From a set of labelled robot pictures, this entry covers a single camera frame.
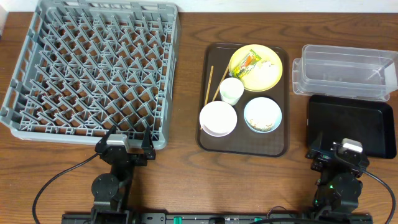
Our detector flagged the wooden chopstick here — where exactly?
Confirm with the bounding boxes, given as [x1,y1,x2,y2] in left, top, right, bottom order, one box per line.
[212,65,229,101]
[200,65,215,131]

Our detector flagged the black cable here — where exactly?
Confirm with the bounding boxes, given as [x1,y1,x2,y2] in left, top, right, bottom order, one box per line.
[32,152,101,224]
[362,170,396,224]

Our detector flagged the brown serving tray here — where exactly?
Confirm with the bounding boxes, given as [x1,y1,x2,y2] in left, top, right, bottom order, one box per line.
[197,43,289,157]

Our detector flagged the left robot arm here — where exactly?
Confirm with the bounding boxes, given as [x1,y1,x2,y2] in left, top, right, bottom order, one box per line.
[90,126,156,224]

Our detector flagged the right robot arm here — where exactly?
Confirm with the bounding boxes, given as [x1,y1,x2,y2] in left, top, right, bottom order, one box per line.
[306,133,369,220]

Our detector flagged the right wooden chopstick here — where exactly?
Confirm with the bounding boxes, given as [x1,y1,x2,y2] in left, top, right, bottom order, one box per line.
[212,65,229,101]

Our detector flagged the black waste tray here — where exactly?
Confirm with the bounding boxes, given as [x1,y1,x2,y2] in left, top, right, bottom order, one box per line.
[307,95,397,159]

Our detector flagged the light blue bowl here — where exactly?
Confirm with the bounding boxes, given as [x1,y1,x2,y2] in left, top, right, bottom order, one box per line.
[244,97,282,134]

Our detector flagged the clear plastic bin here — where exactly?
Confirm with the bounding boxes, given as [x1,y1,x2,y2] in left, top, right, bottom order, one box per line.
[292,44,397,101]

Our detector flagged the right black cable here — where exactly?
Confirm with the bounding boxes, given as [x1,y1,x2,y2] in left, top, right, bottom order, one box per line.
[362,170,396,224]

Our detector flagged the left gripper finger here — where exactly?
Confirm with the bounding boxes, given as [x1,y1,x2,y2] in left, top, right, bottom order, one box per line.
[98,125,117,146]
[141,126,155,153]

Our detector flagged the green orange snack wrapper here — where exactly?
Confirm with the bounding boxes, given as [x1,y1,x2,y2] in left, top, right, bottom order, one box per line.
[231,50,262,78]

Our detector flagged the yellow plate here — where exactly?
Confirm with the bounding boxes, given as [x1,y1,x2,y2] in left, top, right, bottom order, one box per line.
[229,44,283,91]

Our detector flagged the left black cable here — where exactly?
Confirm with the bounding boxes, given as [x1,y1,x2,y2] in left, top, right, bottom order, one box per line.
[32,152,101,224]

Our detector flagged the grey plastic dish rack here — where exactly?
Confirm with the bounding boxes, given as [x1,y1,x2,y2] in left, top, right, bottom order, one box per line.
[1,1,180,149]

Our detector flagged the rice food scraps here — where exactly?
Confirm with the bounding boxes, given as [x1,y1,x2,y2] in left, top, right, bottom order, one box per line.
[249,117,275,132]

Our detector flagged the white cup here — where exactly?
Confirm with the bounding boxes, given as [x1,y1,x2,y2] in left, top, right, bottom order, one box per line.
[220,77,244,106]

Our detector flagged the left wooden chopstick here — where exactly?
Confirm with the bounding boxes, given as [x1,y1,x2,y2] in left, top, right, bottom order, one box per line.
[200,65,215,131]

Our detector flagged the white tissue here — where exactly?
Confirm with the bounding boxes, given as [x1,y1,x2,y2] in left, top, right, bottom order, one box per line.
[254,61,279,75]

